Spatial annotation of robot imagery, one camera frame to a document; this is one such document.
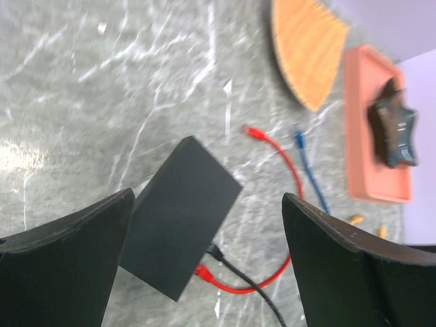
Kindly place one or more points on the orange woven basket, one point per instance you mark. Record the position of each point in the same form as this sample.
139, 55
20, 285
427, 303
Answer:
308, 42

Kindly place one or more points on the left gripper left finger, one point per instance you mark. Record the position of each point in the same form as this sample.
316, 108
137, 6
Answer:
61, 273

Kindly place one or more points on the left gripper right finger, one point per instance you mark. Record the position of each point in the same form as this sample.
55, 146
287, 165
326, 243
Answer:
349, 277

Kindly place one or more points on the blue star-shaped dish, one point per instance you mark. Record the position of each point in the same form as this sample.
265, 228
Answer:
392, 124

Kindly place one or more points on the pink rectangular tray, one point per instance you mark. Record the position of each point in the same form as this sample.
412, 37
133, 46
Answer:
366, 71

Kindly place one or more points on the black network switch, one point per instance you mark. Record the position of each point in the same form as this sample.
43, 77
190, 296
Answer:
176, 217

